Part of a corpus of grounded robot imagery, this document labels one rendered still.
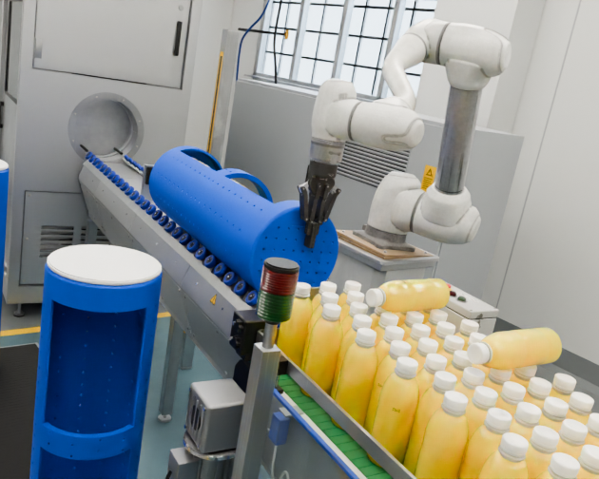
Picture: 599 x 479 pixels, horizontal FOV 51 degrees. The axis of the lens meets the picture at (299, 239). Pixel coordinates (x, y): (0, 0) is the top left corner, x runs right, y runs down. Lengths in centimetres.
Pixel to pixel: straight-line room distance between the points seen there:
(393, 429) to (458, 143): 116
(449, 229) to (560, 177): 227
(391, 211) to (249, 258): 78
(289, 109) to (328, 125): 270
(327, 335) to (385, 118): 54
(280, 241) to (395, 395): 66
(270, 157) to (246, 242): 277
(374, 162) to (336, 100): 209
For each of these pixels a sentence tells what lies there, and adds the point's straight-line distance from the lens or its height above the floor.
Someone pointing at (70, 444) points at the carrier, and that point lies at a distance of 174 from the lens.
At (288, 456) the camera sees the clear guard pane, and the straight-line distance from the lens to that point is 130.
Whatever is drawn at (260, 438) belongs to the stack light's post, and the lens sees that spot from 122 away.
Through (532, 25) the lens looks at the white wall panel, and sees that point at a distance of 461.
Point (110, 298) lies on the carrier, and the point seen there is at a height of 99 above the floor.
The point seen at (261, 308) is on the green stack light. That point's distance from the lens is 110.
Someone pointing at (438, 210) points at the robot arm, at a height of 120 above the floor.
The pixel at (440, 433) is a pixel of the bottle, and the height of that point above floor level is 105.
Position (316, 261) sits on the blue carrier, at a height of 107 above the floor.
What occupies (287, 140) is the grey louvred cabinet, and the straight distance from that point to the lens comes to 429.
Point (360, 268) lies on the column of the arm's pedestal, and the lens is 230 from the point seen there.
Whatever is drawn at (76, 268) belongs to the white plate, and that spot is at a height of 104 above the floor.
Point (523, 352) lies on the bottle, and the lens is 125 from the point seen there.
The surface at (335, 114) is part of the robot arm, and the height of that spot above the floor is 149.
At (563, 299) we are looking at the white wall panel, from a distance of 446.
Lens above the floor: 158
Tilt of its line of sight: 15 degrees down
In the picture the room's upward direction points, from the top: 10 degrees clockwise
